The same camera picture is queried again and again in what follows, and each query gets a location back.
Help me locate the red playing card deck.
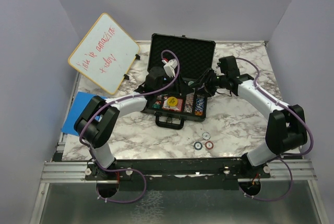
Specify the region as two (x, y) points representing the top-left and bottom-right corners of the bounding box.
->
(162, 97), (183, 112)

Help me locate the green white poker chip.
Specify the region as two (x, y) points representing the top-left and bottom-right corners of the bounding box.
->
(202, 132), (211, 140)

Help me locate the black poker set case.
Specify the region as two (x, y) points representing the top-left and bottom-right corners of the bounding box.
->
(143, 33), (216, 129)

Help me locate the yellow big blind button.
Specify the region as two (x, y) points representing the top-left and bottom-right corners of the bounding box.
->
(167, 97), (178, 107)

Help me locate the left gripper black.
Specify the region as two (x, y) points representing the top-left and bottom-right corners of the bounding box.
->
(156, 73), (194, 97)

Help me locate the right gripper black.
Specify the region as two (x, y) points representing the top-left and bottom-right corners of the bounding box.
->
(191, 68), (228, 97)

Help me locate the green red chip stack row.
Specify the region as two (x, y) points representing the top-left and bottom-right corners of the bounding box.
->
(184, 93), (195, 113)

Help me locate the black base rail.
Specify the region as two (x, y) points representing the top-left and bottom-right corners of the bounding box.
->
(85, 158), (270, 191)

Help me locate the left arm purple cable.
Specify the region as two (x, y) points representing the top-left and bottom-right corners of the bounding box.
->
(79, 49), (182, 170)

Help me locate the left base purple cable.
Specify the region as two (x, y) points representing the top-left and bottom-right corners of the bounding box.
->
(88, 163), (148, 204)

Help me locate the blue flat sheet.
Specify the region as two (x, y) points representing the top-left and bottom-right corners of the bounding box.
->
(62, 91), (95, 136)

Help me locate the whiteboard with yellow frame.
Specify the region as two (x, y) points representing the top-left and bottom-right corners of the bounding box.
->
(68, 13), (140, 95)

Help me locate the purple blue chip stack row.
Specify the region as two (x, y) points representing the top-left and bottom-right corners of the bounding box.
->
(194, 97), (205, 115)

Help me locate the red poker chip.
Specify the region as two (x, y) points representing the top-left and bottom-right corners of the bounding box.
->
(205, 141), (214, 150)

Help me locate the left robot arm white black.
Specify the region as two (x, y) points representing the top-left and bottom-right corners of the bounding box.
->
(74, 67), (193, 180)

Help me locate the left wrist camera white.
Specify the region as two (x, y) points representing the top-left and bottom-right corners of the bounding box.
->
(162, 59), (177, 77)

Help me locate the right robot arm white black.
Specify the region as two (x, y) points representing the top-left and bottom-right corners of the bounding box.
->
(190, 56), (307, 178)

